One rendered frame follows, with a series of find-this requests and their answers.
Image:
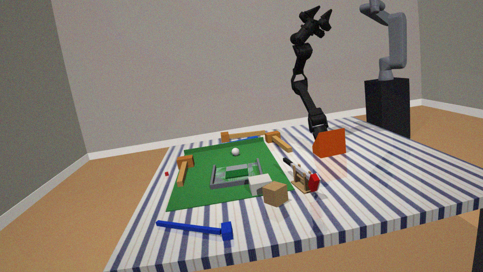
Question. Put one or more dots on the white golf ball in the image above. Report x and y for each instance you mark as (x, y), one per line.
(235, 151)

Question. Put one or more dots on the red putter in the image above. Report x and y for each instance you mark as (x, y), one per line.
(314, 179)

